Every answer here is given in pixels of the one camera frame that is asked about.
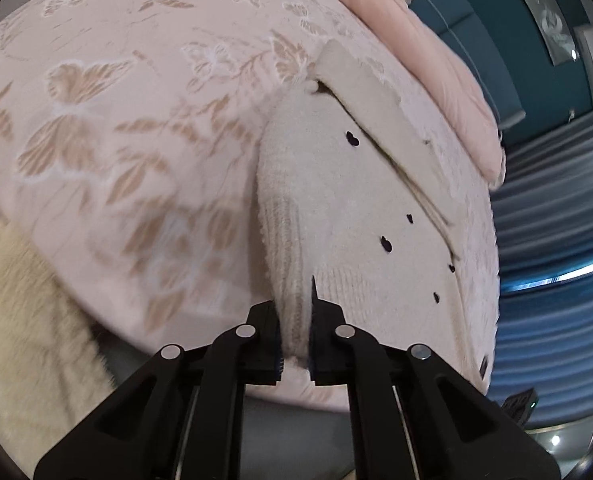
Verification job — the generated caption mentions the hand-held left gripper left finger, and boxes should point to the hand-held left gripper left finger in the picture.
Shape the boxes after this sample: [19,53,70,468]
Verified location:
[34,300,282,480]

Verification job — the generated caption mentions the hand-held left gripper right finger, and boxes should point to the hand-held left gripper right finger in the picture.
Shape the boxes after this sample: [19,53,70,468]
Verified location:
[307,275,560,480]

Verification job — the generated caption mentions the cream knit cardigan sweater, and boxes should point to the cream knit cardigan sweater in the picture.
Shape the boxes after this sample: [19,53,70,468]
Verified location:
[255,39,499,395]

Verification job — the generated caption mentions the small black device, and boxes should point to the small black device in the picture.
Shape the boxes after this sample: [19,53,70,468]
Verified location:
[501,387,539,421]

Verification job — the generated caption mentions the cream fluffy cloth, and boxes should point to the cream fluffy cloth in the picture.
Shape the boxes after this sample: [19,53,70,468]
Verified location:
[0,220,117,480]

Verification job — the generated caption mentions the blue-grey curtain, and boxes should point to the blue-grey curtain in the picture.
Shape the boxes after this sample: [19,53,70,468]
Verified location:
[489,105,593,426]

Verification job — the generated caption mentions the pink butterfly print blanket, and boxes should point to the pink butterfly print blanket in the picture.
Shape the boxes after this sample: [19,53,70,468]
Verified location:
[0,0,502,413]

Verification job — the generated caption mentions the pink duvet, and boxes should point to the pink duvet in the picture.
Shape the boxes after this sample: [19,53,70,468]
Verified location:
[299,0,507,191]

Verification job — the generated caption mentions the blue upholstered headboard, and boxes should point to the blue upholstered headboard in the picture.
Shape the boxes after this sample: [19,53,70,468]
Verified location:
[409,0,527,133]

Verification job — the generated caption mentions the silver wall decoration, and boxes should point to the silver wall decoration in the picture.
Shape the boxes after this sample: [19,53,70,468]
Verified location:
[499,0,579,67]

